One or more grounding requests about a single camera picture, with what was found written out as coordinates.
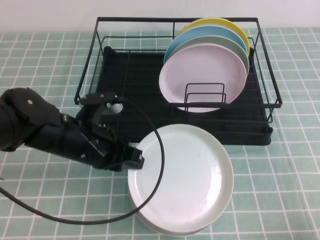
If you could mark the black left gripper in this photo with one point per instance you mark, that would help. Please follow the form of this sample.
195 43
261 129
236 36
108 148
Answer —
100 150

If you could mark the white plate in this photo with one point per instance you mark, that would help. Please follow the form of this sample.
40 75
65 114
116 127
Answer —
195 180

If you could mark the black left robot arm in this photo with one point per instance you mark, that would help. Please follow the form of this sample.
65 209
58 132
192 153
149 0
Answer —
25 120

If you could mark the grey plate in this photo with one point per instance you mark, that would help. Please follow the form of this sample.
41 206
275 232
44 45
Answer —
172 234

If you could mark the pink plate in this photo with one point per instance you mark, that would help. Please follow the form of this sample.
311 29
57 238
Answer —
200 70

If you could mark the blue plate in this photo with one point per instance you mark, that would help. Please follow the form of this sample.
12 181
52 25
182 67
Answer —
200 35

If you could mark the grey-green plate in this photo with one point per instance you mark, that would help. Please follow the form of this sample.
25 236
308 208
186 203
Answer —
212 41

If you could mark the yellow plate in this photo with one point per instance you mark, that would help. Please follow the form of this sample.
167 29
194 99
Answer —
225 23

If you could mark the green checked tablecloth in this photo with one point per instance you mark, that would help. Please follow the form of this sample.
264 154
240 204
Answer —
50 200

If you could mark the black plastic drip tray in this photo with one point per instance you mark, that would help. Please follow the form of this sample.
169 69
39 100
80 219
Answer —
250 140

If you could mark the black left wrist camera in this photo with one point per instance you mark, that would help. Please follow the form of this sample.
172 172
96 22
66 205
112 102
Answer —
100 96

